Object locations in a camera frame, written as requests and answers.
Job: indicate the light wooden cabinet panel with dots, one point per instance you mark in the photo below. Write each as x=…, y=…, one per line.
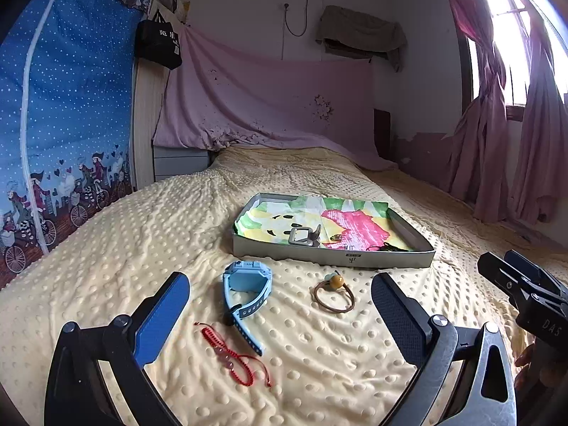
x=148, y=133

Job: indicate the pink curtain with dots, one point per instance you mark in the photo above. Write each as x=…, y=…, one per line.
x=539, y=151
x=481, y=151

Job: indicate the grey hair claw clip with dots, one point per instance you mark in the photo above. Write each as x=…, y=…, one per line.
x=295, y=240

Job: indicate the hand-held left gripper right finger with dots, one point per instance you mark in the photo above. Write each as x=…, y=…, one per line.
x=399, y=315

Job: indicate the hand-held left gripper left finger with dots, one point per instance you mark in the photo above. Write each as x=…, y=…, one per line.
x=162, y=315

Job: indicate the person's right hand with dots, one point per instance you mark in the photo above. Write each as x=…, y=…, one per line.
x=524, y=366

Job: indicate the colourful printed paper lining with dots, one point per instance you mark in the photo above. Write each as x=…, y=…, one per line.
x=275, y=222

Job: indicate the black tote bag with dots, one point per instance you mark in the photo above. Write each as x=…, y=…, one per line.
x=159, y=42

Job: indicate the pink sheet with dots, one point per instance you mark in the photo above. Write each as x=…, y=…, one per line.
x=266, y=102

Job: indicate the white nightstand drawers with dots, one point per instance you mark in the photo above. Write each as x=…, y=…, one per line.
x=179, y=164

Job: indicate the blue printed wardrobe cover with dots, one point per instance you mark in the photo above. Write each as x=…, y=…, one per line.
x=75, y=97

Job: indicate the yellow dotted blanket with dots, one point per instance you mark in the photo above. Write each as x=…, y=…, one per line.
x=133, y=239

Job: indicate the blue smart watch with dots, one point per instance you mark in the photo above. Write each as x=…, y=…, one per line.
x=247, y=333

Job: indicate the floral cloth bundle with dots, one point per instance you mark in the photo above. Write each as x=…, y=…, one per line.
x=171, y=0

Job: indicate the window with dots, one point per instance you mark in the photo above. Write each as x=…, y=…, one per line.
x=501, y=22

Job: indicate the brown draped cloth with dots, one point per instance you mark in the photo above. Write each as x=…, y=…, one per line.
x=359, y=26

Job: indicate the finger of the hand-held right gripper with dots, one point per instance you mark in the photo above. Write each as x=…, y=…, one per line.
x=532, y=270
x=506, y=277

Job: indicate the grey shallow box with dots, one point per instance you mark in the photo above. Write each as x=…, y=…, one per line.
x=355, y=260

